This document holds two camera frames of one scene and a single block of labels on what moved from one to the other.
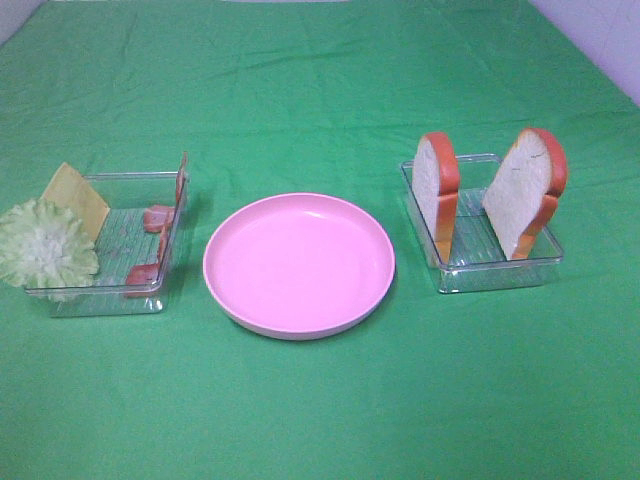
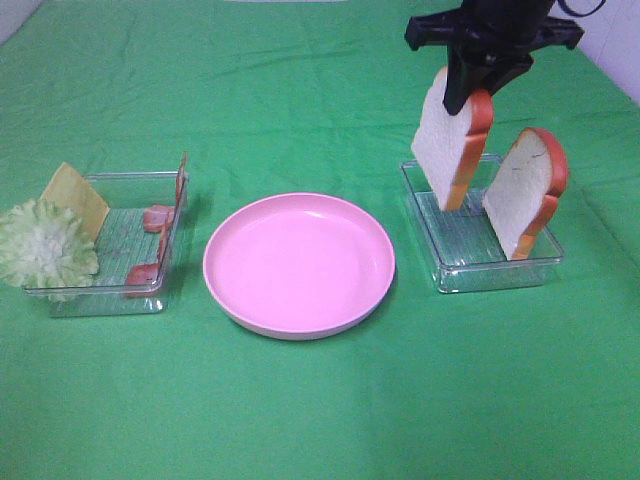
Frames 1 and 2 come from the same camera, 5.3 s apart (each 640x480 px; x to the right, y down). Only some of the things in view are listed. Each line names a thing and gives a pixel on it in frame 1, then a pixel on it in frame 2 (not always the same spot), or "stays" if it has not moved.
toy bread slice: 435,188 → 446,144
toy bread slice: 524,195 stays
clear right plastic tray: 477,263 stays
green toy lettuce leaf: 45,249 stays
